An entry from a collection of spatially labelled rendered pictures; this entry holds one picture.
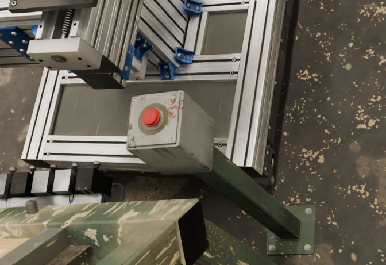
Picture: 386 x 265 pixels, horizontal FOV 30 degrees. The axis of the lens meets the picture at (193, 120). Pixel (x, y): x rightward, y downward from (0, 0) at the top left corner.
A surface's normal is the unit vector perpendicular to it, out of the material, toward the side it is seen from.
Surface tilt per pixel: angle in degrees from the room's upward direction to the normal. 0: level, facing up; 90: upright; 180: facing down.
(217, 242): 90
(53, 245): 90
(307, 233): 0
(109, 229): 35
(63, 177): 0
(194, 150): 90
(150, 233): 55
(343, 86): 0
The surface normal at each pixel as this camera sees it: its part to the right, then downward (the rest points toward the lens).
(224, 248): 0.91, -0.08
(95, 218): -0.18, -0.97
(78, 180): -0.41, -0.36
